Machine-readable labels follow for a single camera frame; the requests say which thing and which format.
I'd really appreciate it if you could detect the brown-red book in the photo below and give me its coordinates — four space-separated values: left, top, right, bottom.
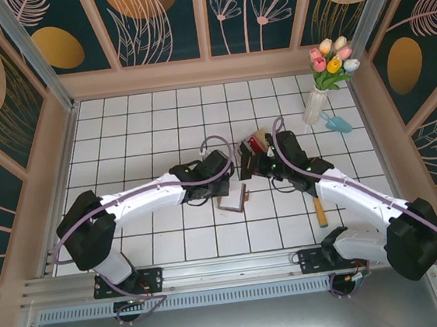
215 181 253 216

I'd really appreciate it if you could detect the red credit card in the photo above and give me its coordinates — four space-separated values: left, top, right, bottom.
246 134 266 156

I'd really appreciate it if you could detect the beige credit card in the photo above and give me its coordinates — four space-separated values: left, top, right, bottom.
253 127 269 145

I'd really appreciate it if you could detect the white ribbed vase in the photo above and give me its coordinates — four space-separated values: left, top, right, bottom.
299 83 333 127

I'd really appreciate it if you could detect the light blue toy trowel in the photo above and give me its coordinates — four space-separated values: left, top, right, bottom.
319 109 355 137

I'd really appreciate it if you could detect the colourful tulip bouquet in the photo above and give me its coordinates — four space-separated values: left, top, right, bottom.
306 34 364 94

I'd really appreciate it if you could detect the grey metal sheet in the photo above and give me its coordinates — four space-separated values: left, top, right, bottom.
6 261 437 327

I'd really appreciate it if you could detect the green circuit board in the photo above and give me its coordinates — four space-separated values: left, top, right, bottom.
347 270 373 288

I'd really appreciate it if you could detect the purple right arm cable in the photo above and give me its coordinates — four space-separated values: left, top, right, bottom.
269 100 437 305

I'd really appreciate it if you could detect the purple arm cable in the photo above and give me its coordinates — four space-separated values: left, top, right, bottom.
269 100 437 305
41 133 254 327

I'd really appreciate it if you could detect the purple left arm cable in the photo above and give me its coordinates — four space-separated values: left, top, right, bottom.
41 133 254 327

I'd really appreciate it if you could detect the teal garden fork wooden handle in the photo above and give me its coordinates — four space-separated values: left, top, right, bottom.
313 194 330 228

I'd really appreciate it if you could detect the aluminium mounting rail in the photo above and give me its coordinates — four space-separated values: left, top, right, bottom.
17 229 437 311

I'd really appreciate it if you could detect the aluminium table edge rail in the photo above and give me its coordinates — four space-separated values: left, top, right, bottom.
20 102 98 277
346 74 417 238

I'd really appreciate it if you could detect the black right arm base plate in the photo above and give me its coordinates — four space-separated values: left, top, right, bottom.
296 242 371 276

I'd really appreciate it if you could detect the slotted grey cable duct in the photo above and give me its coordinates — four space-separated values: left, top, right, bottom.
36 278 334 325

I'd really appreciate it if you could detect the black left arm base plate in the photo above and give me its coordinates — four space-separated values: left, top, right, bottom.
92 266 166 301

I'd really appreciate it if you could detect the aluminium corner post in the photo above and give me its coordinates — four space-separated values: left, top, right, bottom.
344 0 397 59
0 0 78 119

